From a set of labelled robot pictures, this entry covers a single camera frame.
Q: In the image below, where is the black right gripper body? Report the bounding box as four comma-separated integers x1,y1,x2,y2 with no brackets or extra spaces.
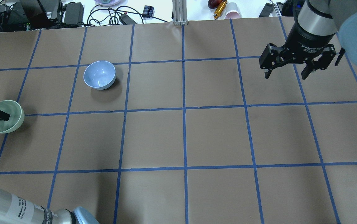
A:
280,24,336,64

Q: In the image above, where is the green bowl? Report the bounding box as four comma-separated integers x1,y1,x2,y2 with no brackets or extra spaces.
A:
0,100,25,134

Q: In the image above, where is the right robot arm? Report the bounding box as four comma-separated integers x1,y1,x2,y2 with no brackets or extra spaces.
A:
259,0,357,80

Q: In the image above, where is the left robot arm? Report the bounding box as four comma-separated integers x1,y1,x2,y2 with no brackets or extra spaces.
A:
0,100,98,224

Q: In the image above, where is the blue bowl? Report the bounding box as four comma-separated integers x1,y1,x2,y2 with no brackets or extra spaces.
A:
83,61,116,90

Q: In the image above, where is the black power adapter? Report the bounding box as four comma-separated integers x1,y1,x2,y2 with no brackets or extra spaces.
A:
259,3,274,17

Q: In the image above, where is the pink cup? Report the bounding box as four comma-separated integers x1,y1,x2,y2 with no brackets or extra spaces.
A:
225,2,242,19

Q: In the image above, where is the gold yellow bottle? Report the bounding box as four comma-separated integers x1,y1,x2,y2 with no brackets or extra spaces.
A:
213,0,227,20

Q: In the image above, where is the red mango toy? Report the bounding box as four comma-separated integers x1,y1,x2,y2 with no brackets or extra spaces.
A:
207,0,224,9

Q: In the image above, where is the black equipment box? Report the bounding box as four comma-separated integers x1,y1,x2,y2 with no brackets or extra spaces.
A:
0,0,65,32

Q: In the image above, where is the purple plate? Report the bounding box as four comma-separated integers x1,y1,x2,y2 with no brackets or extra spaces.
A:
94,0,121,6

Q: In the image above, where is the aluminium frame post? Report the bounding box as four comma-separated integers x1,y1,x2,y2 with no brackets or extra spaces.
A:
172,0,188,26

